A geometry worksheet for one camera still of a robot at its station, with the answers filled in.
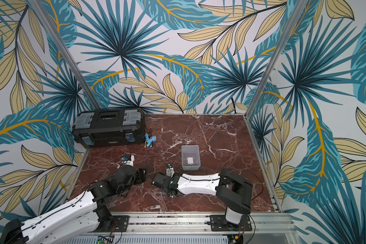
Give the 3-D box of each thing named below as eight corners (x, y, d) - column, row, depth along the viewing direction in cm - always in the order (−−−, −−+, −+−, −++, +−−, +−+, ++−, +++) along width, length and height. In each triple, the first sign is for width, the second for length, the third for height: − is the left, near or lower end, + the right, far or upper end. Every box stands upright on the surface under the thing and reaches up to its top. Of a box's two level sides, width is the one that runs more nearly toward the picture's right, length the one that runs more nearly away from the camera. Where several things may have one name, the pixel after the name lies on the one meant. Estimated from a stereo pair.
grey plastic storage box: (180, 170, 93) (180, 165, 88) (181, 150, 102) (181, 144, 97) (199, 170, 94) (201, 165, 88) (198, 150, 103) (199, 145, 97)
